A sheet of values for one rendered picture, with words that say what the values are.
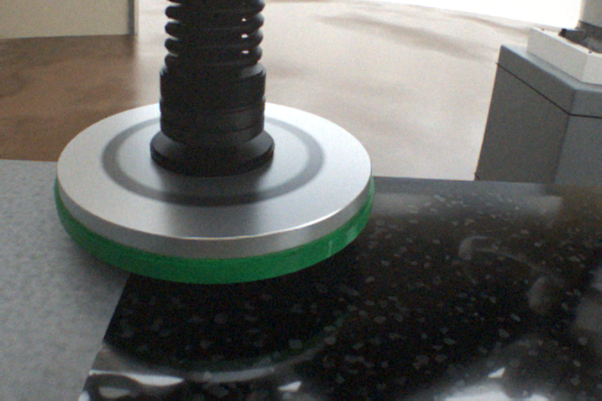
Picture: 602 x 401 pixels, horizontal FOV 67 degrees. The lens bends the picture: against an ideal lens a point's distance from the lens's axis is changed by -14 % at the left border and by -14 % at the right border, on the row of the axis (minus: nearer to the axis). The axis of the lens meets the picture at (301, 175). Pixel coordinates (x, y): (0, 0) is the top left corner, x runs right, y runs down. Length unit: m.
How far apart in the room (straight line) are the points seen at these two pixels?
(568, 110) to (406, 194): 0.76
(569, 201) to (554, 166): 0.69
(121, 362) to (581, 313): 0.28
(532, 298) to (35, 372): 0.30
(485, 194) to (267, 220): 0.24
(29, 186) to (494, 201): 0.40
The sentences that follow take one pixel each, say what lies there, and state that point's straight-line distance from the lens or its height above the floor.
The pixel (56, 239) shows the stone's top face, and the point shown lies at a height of 0.83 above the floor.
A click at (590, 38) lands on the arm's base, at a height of 0.89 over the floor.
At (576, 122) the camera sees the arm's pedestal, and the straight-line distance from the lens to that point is 1.16.
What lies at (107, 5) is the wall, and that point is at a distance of 5.26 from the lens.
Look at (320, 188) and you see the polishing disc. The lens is 0.31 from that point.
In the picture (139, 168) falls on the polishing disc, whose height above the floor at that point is 0.88.
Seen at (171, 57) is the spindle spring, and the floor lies 0.95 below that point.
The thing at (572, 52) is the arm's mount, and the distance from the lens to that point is 1.25.
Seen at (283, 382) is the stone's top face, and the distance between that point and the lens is 0.26.
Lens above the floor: 1.03
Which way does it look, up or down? 27 degrees down
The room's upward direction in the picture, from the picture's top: 5 degrees clockwise
